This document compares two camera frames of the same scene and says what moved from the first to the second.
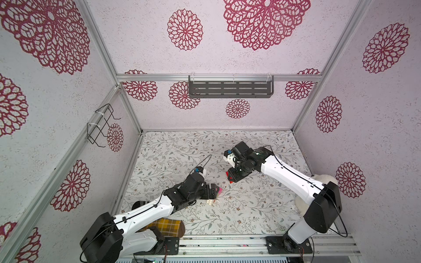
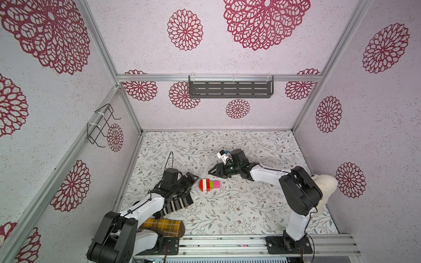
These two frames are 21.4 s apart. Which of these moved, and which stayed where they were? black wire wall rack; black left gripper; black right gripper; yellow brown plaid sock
Moved: black right gripper; black left gripper
Stayed: black wire wall rack; yellow brown plaid sock
